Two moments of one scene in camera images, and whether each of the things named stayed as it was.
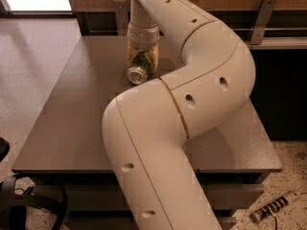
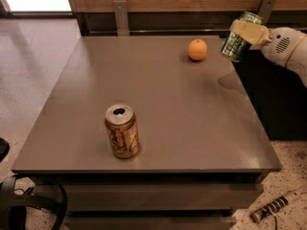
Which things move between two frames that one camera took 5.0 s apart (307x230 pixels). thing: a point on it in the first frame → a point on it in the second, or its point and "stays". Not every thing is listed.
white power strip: [256, 216] stays
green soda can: [139, 68] → [235, 47]
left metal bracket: [122, 16] stays
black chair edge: [4, 149] stays
